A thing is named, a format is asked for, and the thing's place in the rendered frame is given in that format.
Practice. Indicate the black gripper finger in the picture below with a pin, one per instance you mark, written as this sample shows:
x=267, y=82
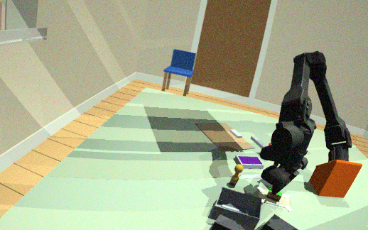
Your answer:
x=276, y=190
x=293, y=175

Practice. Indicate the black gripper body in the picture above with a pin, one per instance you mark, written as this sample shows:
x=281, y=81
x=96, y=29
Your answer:
x=290, y=162

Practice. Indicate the yellow rubber stamp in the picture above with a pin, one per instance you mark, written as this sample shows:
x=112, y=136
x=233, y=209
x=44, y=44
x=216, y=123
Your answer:
x=238, y=169

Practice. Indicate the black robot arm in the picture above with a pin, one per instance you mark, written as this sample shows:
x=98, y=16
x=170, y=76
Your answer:
x=295, y=128

